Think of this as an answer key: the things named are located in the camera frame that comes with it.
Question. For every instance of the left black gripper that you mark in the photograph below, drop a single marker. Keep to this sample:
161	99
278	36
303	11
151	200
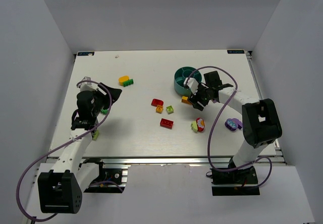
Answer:
102	97

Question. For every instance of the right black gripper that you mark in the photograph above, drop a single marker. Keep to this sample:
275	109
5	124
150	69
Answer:
201	97

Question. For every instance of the yellow rounded lego brick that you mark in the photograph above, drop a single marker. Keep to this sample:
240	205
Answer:
123	79

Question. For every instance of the green lego plate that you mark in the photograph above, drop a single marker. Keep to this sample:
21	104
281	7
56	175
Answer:
128	82

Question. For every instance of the small orange lego brick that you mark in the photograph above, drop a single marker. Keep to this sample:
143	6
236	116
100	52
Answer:
159	109

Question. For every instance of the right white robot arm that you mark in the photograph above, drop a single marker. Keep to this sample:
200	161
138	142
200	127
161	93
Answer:
260	122

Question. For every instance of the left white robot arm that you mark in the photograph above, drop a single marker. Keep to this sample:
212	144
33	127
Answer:
60	189

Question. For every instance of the red flower lego piece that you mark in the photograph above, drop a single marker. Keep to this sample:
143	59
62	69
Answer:
200	124

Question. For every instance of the teal round divided container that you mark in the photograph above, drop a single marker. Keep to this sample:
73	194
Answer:
179	79

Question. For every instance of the light green small lego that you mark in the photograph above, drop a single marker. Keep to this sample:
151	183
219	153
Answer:
169	109

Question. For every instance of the red curved lego brick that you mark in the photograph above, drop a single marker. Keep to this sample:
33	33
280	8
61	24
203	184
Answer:
155	102

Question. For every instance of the purple paw lego piece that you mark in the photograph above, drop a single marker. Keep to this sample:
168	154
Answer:
233	124

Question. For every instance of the lime green lego brick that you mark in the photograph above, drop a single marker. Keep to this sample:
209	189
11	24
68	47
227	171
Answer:
95	135

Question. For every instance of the left corner label sticker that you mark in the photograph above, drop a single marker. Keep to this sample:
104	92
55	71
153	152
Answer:
85	53

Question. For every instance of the corner label sticker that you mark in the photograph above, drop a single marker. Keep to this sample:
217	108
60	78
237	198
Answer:
235	51
85	53

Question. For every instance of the right corner label sticker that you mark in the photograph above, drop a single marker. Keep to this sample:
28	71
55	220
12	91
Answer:
235	51

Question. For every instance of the red rectangular lego brick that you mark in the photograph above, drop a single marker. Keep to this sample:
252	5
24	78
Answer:
166	123

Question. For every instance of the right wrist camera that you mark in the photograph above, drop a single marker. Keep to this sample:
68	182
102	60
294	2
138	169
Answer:
191	86

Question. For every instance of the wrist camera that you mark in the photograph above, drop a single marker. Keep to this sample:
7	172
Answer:
86	85
191	86

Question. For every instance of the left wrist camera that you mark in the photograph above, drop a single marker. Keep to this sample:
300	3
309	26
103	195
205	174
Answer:
86	85

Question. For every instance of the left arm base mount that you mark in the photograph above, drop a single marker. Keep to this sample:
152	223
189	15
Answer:
109	179

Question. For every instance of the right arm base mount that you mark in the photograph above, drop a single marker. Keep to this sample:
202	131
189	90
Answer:
236	183

